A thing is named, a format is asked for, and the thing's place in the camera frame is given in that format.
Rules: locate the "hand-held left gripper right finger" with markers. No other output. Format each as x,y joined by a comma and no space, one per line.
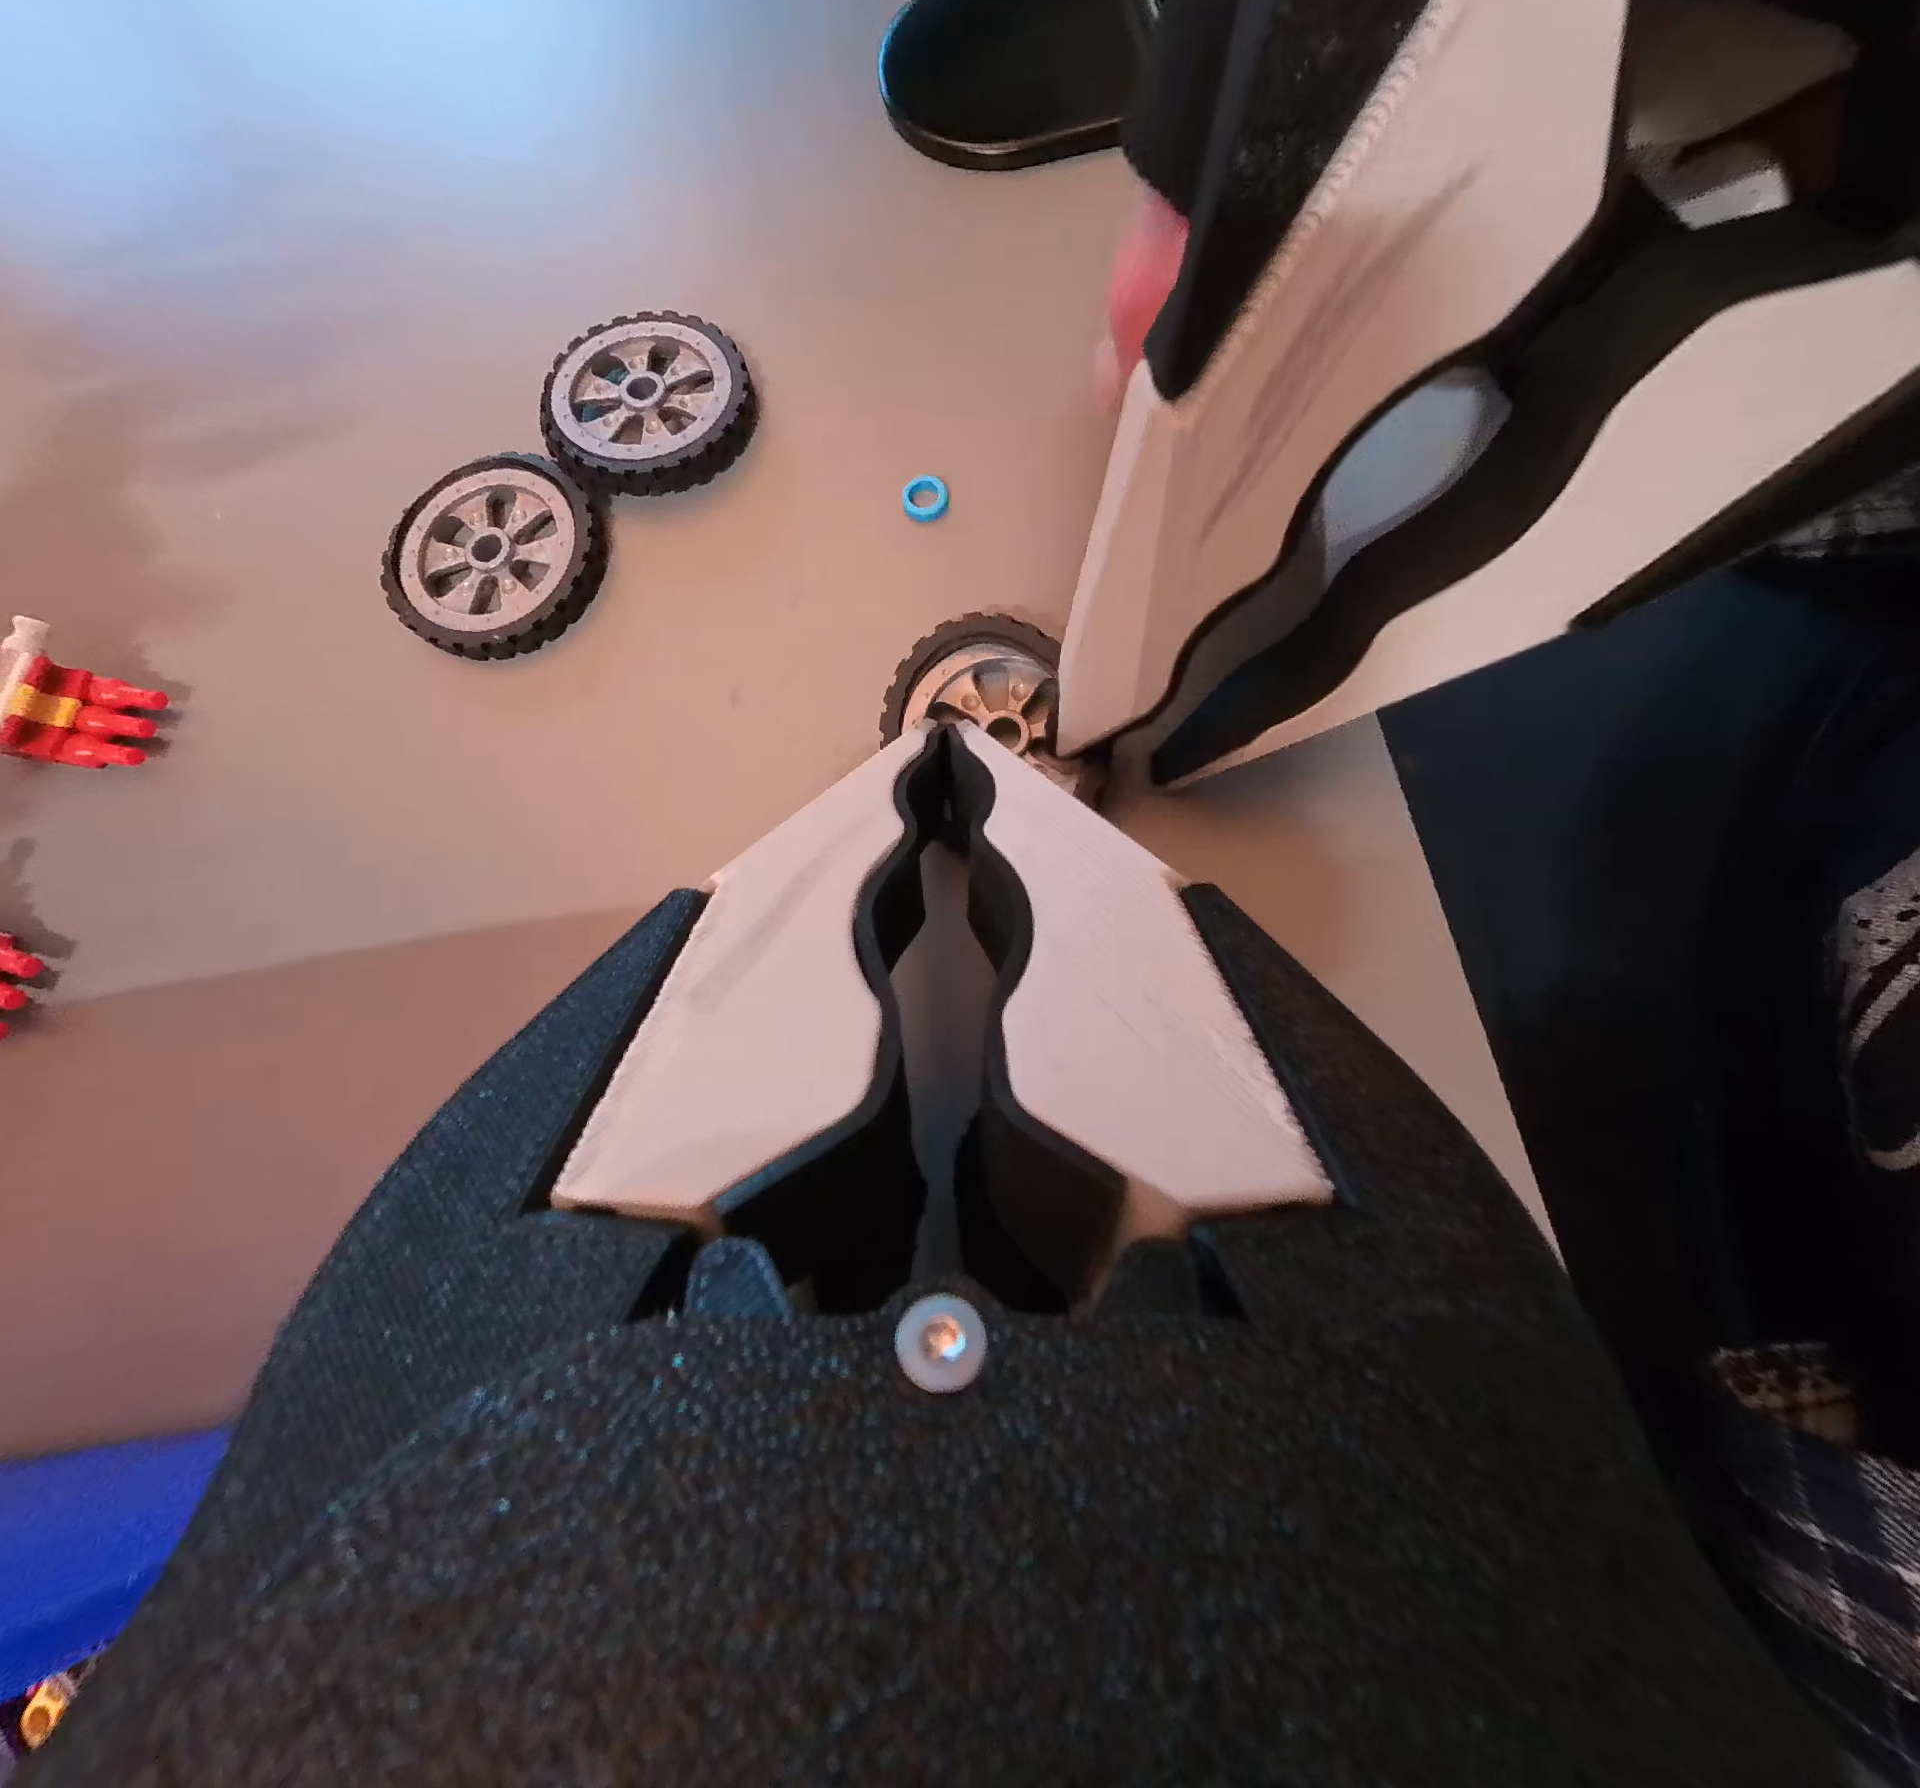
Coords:
1155,1052

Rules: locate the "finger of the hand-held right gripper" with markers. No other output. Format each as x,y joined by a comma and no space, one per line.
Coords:
1396,243
1724,363

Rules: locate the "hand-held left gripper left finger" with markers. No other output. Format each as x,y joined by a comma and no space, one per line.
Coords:
737,1052

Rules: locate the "black rubber toy tyre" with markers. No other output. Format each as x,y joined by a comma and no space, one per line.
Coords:
901,687
398,572

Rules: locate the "grey wheel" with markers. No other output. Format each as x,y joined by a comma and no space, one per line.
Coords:
558,399

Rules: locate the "red yellow toy foot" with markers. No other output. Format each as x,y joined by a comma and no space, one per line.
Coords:
91,715
14,979

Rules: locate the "blue plastic parts bin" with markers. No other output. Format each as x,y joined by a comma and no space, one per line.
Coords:
91,1533

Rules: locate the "person's right hand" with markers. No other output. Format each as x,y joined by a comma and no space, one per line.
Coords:
1144,288

